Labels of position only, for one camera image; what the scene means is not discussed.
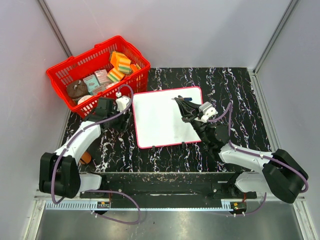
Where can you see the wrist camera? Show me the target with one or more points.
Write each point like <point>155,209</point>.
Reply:
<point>122,102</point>
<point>206,110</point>

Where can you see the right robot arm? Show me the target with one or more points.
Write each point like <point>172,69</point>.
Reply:
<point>276,173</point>

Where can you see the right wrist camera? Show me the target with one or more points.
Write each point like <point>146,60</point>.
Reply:
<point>206,110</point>

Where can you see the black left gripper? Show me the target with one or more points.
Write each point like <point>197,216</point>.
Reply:
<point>123,125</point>

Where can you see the red plastic basket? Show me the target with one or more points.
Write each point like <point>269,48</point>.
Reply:
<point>78,67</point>

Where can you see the pink small box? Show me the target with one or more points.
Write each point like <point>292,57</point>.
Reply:
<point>102,76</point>

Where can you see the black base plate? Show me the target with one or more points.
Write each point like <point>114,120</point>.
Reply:
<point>170,182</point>

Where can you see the pink framed whiteboard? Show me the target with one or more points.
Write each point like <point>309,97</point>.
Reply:
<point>157,118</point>

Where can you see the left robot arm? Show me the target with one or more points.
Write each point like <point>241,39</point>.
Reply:
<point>58,173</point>

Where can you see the brown round doughnut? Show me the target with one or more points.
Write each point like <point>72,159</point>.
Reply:
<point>77,90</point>

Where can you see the blue capped whiteboard marker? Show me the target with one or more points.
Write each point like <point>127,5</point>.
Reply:
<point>188,99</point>

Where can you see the striped sponge block lower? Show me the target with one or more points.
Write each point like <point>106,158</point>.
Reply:
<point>115,75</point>

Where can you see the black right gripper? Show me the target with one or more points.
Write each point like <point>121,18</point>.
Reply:
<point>189,115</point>

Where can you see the aluminium rail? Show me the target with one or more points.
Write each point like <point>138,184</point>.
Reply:
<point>150,201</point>

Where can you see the striped sponge block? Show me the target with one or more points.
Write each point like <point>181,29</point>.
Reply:
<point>124,65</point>
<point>115,75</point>

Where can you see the teal small box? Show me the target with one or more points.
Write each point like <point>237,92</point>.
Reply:
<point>92,83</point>

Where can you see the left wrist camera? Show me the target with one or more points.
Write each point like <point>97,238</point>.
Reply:
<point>122,102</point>

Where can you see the orange cylindrical bottle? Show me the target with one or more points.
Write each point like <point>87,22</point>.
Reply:
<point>86,158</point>

